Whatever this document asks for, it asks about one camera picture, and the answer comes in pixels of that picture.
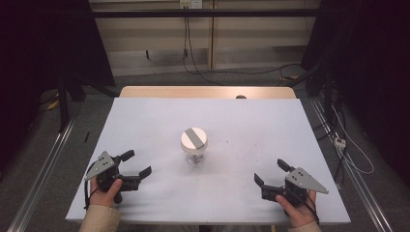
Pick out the black floor cable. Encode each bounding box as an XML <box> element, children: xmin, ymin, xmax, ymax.
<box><xmin>221</xmin><ymin>63</ymin><xmax>303</xmax><ymax>87</ymax></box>

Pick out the long black hanging cable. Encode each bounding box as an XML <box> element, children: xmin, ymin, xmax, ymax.
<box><xmin>186</xmin><ymin>16</ymin><xmax>226</xmax><ymax>87</ymax></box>

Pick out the short black hanging cable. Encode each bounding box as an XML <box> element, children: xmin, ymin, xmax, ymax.
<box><xmin>182</xmin><ymin>16</ymin><xmax>189</xmax><ymax>71</ymax></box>

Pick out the black metal stand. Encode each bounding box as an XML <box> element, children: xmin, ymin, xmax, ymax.
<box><xmin>57</xmin><ymin>71</ymin><xmax>121</xmax><ymax>133</ymax></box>
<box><xmin>284</xmin><ymin>61</ymin><xmax>337</xmax><ymax>131</ymax></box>

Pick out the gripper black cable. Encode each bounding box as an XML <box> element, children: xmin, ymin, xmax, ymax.
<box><xmin>83</xmin><ymin>162</ymin><xmax>100</xmax><ymax>211</ymax></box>
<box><xmin>301</xmin><ymin>192</ymin><xmax>321</xmax><ymax>225</ymax></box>

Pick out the black curtain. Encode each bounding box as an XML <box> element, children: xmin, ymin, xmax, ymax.
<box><xmin>0</xmin><ymin>0</ymin><xmax>116</xmax><ymax>175</ymax></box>
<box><xmin>300</xmin><ymin>0</ymin><xmax>410</xmax><ymax>187</ymax></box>

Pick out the white floor cable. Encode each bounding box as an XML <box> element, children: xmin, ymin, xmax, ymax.
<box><xmin>331</xmin><ymin>104</ymin><xmax>375</xmax><ymax>176</ymax></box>

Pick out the person's left hand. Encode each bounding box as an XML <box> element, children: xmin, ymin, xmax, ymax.
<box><xmin>89</xmin><ymin>178</ymin><xmax>124</xmax><ymax>208</ymax></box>

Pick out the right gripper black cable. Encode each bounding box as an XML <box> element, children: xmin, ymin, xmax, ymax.
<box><xmin>301</xmin><ymin>192</ymin><xmax>321</xmax><ymax>225</ymax></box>

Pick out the white wall socket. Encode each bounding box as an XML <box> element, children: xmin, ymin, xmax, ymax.
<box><xmin>179</xmin><ymin>0</ymin><xmax>204</xmax><ymax>10</ymax></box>

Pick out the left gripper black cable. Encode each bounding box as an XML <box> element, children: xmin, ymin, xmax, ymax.
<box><xmin>83</xmin><ymin>162</ymin><xmax>100</xmax><ymax>211</ymax></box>

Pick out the person's right hand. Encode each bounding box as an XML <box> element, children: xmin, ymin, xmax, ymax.
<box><xmin>275</xmin><ymin>189</ymin><xmax>320</xmax><ymax>229</ymax></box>

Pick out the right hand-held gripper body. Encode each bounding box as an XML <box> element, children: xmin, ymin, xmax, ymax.
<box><xmin>260</xmin><ymin>166</ymin><xmax>330</xmax><ymax>208</ymax></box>

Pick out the clear glass cup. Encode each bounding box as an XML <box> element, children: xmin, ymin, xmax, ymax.
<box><xmin>185</xmin><ymin>150</ymin><xmax>206</xmax><ymax>165</ymax></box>

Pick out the metal floor rail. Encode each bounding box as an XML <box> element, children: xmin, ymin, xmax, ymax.
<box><xmin>6</xmin><ymin>117</ymin><xmax>78</xmax><ymax>232</ymax></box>
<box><xmin>309</xmin><ymin>97</ymin><xmax>394</xmax><ymax>232</ymax></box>

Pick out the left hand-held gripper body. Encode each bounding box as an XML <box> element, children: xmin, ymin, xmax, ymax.
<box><xmin>84</xmin><ymin>150</ymin><xmax>143</xmax><ymax>192</ymax></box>

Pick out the white power strip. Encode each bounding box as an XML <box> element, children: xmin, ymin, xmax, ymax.
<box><xmin>334</xmin><ymin>136</ymin><xmax>347</xmax><ymax>151</ymax></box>

